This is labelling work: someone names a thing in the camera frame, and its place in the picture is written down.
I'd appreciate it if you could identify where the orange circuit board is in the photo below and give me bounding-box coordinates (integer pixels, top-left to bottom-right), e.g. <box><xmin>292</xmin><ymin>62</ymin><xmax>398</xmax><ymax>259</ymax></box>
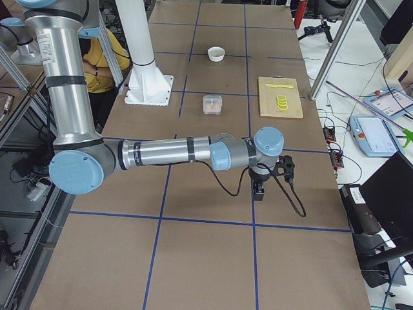
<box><xmin>323</xmin><ymin>126</ymin><xmax>337</xmax><ymax>141</ymax></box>
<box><xmin>329</xmin><ymin>149</ymin><xmax>344</xmax><ymax>170</ymax></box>

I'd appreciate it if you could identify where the white power strip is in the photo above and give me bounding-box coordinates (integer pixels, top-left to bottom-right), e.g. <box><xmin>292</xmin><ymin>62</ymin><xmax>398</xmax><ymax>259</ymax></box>
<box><xmin>25</xmin><ymin>178</ymin><xmax>52</xmax><ymax>202</ymax></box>

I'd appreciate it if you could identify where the white paper bowl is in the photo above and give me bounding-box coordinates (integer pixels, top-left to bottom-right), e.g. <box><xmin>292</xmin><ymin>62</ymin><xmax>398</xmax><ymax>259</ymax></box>
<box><xmin>207</xmin><ymin>46</ymin><xmax>225</xmax><ymax>62</ymax></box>

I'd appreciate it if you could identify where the black box with label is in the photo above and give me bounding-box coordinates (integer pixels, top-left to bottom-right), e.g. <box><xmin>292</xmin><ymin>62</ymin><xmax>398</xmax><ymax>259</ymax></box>
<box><xmin>339</xmin><ymin>184</ymin><xmax>381</xmax><ymax>235</ymax></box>

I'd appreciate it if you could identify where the near teach pendant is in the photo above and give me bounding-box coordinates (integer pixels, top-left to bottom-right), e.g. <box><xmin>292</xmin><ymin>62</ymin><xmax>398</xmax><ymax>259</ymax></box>
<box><xmin>349</xmin><ymin>115</ymin><xmax>400</xmax><ymax>158</ymax></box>

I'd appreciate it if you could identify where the clear plastic egg box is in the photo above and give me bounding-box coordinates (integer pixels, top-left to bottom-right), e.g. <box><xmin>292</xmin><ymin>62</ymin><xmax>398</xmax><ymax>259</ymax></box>
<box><xmin>203</xmin><ymin>95</ymin><xmax>223</xmax><ymax>115</ymax></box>

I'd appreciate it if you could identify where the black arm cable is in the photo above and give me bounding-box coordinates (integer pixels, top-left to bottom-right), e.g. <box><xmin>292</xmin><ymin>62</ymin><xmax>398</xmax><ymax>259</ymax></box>
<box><xmin>190</xmin><ymin>160</ymin><xmax>307</xmax><ymax>218</ymax></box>

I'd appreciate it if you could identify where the purple rod green tip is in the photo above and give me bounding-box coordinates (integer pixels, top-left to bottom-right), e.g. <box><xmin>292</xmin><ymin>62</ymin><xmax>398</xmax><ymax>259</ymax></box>
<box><xmin>326</xmin><ymin>81</ymin><xmax>413</xmax><ymax>149</ymax></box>

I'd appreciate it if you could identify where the far teach pendant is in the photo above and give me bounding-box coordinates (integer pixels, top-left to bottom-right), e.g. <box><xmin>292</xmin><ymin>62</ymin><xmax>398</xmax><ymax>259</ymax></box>
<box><xmin>363</xmin><ymin>87</ymin><xmax>412</xmax><ymax>120</ymax></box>

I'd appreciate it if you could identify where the person in yellow shirt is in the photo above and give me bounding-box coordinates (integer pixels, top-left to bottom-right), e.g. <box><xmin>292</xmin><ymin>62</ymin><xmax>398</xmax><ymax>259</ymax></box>
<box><xmin>79</xmin><ymin>38</ymin><xmax>117</xmax><ymax>130</ymax></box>

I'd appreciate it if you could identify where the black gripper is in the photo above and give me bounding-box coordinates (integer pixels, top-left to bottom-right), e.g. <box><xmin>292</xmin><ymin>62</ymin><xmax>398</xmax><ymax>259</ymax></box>
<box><xmin>248</xmin><ymin>167</ymin><xmax>272</xmax><ymax>201</ymax></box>

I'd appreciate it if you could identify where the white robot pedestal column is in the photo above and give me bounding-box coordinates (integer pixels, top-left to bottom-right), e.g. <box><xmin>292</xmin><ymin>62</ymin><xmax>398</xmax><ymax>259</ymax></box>
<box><xmin>116</xmin><ymin>0</ymin><xmax>174</xmax><ymax>107</ymax></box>

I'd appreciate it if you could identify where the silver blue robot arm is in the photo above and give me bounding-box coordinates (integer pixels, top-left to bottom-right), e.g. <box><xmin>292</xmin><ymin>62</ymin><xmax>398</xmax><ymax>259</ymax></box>
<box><xmin>21</xmin><ymin>1</ymin><xmax>292</xmax><ymax>198</ymax></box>

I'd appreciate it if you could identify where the teach pendant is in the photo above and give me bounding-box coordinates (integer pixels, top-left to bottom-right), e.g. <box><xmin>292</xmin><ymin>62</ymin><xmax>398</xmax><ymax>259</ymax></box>
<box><xmin>363</xmin><ymin>87</ymin><xmax>412</xmax><ymax>120</ymax></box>
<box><xmin>349</xmin><ymin>115</ymin><xmax>400</xmax><ymax>158</ymax></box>

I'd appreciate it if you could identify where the aluminium frame post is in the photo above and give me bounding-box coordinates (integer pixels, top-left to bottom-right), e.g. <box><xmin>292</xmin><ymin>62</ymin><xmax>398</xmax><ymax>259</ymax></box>
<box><xmin>309</xmin><ymin>0</ymin><xmax>366</xmax><ymax>100</ymax></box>

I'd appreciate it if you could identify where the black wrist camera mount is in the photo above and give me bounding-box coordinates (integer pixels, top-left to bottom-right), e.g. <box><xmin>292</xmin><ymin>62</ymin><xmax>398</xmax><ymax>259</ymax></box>
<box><xmin>274</xmin><ymin>155</ymin><xmax>295</xmax><ymax>184</ymax></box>

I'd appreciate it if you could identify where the red fire extinguisher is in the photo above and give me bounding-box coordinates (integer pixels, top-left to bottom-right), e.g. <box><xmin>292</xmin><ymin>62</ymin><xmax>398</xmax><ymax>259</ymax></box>
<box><xmin>294</xmin><ymin>0</ymin><xmax>308</xmax><ymax>30</ymax></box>

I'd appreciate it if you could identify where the black tripod clamp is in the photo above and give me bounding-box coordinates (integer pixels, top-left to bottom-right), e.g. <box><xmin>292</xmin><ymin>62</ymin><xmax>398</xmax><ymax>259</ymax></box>
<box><xmin>298</xmin><ymin>18</ymin><xmax>336</xmax><ymax>43</ymax></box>

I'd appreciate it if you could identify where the yellow plastic knife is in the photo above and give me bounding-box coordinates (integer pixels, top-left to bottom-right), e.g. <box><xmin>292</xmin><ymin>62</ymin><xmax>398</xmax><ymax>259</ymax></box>
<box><xmin>265</xmin><ymin>83</ymin><xmax>294</xmax><ymax>89</ymax></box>

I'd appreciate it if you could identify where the orange circuit board far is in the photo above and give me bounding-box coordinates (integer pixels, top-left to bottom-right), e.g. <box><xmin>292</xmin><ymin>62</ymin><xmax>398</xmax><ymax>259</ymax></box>
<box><xmin>323</xmin><ymin>126</ymin><xmax>337</xmax><ymax>141</ymax></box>

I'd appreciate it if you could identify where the bamboo cutting board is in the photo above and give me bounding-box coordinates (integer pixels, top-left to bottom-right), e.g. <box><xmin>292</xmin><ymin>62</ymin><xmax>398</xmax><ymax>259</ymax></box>
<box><xmin>258</xmin><ymin>76</ymin><xmax>303</xmax><ymax>119</ymax></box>

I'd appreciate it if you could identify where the orange circuit board near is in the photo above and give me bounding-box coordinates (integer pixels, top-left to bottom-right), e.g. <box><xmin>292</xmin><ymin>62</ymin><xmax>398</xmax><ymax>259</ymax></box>
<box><xmin>329</xmin><ymin>149</ymin><xmax>344</xmax><ymax>170</ymax></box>

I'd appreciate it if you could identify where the black computer monitor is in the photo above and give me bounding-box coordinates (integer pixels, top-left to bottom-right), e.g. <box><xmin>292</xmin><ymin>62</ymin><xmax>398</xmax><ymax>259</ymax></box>
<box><xmin>360</xmin><ymin>152</ymin><xmax>412</xmax><ymax>241</ymax></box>

